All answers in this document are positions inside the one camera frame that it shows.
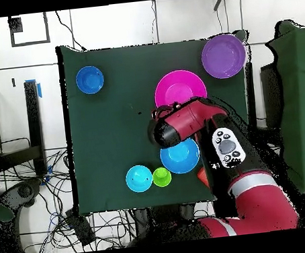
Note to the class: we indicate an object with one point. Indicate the green plastic cup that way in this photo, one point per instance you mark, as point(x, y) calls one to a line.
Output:
point(162, 177)

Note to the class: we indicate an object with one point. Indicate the black metal stand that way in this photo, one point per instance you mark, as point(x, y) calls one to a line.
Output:
point(34, 117)

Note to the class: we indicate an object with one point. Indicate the dark green tablecloth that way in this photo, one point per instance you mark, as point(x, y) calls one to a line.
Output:
point(110, 136)

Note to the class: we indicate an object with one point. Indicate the large light blue bowl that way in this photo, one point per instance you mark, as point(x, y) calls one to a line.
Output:
point(181, 157)

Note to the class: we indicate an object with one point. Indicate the large purple plastic bowl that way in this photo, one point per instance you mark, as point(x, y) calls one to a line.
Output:
point(223, 56)

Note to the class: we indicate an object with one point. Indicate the large pink plastic bowl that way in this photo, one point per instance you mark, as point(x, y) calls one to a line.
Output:
point(179, 87)

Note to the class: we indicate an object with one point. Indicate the small dark blue bowl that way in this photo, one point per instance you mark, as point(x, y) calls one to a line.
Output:
point(90, 79)

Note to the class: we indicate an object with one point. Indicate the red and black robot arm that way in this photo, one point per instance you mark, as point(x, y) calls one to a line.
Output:
point(189, 120)

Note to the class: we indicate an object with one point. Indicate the orange plastic cup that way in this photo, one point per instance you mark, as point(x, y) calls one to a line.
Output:
point(202, 176)

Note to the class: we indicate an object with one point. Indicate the small cyan ribbed bowl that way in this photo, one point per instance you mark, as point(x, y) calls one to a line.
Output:
point(139, 178)

